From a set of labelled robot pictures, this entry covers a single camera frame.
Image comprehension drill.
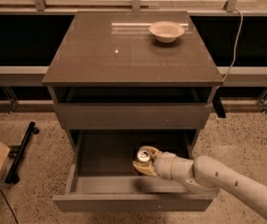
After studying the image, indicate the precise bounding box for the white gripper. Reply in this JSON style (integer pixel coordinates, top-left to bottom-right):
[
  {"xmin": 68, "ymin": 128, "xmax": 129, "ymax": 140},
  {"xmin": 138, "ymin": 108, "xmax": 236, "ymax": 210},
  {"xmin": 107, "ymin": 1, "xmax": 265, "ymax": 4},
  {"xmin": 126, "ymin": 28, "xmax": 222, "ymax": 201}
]
[{"xmin": 133, "ymin": 146, "xmax": 177, "ymax": 180}]

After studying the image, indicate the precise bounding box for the orange soda can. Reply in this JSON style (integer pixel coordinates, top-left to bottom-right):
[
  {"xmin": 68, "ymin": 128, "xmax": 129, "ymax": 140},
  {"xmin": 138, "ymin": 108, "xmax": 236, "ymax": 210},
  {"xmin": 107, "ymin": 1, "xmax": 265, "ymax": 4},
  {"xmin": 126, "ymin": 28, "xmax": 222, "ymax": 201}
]
[{"xmin": 133, "ymin": 149, "xmax": 152, "ymax": 175}]

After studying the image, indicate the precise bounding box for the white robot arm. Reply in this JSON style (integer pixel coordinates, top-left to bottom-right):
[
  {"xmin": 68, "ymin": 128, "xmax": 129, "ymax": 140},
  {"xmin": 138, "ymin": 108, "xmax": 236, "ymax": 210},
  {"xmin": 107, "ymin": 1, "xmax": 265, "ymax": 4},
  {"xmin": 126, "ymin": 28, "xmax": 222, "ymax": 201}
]
[{"xmin": 133, "ymin": 146, "xmax": 267, "ymax": 220}]

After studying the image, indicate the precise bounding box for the open grey middle drawer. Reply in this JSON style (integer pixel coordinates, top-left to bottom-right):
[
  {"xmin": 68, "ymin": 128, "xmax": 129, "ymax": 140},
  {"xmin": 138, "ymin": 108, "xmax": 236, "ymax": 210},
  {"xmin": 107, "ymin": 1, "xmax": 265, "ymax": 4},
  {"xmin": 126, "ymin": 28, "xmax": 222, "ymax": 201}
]
[{"xmin": 53, "ymin": 130, "xmax": 216, "ymax": 212}]

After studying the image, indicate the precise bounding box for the grey drawer cabinet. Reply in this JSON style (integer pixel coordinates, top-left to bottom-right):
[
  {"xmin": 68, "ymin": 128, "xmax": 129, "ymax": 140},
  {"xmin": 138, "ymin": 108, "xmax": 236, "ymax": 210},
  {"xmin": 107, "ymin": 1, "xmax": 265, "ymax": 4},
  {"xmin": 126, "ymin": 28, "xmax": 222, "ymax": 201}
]
[{"xmin": 43, "ymin": 11, "xmax": 223, "ymax": 148}]

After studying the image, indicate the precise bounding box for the closed grey top drawer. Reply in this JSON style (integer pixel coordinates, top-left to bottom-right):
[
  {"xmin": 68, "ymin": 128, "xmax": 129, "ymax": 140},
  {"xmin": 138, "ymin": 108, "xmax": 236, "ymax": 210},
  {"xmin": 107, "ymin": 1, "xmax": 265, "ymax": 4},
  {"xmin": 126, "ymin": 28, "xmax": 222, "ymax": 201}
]
[{"xmin": 54, "ymin": 104, "xmax": 212, "ymax": 130}]

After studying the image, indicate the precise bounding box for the white bowl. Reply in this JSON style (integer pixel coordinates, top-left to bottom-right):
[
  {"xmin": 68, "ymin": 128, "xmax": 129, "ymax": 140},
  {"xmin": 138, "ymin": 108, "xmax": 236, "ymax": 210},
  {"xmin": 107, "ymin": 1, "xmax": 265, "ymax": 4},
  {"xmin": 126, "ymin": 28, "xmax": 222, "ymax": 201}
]
[{"xmin": 149, "ymin": 21, "xmax": 185, "ymax": 43}]

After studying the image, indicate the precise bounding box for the black bar on floor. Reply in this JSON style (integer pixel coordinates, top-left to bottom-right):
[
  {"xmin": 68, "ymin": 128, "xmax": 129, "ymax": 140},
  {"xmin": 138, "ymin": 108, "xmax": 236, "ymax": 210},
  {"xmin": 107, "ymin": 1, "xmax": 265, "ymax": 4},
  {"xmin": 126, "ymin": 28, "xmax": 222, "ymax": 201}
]
[{"xmin": 5, "ymin": 121, "xmax": 39, "ymax": 184}]

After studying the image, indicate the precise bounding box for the white cable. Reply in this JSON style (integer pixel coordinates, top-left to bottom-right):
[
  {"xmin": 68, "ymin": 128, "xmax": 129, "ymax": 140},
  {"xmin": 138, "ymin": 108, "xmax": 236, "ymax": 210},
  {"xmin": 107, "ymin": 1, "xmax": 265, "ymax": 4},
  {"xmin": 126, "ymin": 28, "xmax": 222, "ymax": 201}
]
[{"xmin": 216, "ymin": 8, "xmax": 244, "ymax": 91}]

